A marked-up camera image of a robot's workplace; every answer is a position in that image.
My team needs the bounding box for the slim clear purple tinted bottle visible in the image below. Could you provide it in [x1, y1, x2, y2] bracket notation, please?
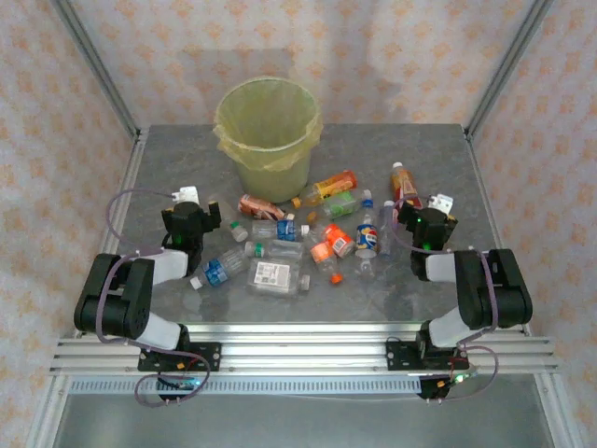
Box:
[378, 199, 397, 258]

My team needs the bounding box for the red label tea bottle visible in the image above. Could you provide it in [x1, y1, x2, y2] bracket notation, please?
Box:
[390, 161, 423, 209]

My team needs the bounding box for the small clear bottle white cap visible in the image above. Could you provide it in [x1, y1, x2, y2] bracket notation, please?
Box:
[216, 204, 249, 243]

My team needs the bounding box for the clear cola bottle blue label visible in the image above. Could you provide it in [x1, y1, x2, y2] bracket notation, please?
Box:
[354, 198, 382, 281]

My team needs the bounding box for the crushed red orange label bottle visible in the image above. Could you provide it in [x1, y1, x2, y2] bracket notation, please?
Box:
[238, 193, 298, 223]

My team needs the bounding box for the white bottle orange barcode label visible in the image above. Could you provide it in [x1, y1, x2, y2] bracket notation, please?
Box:
[323, 222, 356, 259]

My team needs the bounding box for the large square clear bottle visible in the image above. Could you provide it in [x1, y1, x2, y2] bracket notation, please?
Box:
[244, 259, 312, 299]

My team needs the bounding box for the amber bottle orange label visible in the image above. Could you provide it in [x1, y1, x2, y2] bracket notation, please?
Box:
[291, 170, 359, 210]

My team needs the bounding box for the clear bottle orange soda label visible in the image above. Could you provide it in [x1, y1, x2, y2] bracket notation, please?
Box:
[309, 240, 346, 286]

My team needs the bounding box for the clear bottle yellow cap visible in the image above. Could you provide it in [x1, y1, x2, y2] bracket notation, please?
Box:
[305, 210, 330, 239]

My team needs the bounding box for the green plastic bin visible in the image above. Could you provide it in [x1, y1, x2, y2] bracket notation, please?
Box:
[214, 77, 324, 204]

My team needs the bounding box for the yellow bin liner bag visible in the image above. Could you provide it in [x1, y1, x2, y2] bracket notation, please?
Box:
[213, 77, 324, 172]

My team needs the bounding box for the clear bottle green white label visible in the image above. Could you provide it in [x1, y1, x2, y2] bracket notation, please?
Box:
[243, 238, 307, 262]

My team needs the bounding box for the small controller circuit board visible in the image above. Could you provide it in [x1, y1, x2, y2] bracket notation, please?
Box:
[419, 371, 479, 402]
[156, 375, 201, 398]

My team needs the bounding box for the grey metal shelf panel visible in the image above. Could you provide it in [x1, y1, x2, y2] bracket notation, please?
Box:
[50, 394, 556, 448]

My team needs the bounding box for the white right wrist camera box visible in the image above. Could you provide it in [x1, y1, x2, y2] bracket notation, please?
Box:
[427, 192, 454, 215]

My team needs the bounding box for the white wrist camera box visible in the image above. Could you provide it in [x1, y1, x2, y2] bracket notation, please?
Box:
[168, 185, 201, 203]
[427, 192, 454, 215]

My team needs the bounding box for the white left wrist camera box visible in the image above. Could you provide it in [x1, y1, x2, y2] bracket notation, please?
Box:
[168, 185, 201, 203]

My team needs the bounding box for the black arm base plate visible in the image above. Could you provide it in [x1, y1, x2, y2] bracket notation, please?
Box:
[137, 343, 223, 373]
[385, 339, 467, 372]

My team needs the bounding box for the aluminium mounting rail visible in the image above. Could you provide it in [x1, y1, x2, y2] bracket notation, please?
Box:
[49, 321, 559, 375]

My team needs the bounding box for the aluminium frame post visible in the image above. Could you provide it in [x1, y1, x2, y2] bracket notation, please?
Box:
[49, 0, 144, 141]
[464, 0, 556, 141]

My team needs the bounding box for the white slotted cable duct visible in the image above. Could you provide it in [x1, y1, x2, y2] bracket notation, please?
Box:
[69, 378, 423, 396]

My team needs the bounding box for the aluminium lower frame bar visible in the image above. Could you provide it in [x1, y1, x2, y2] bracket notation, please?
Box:
[25, 375, 71, 448]
[534, 372, 584, 448]

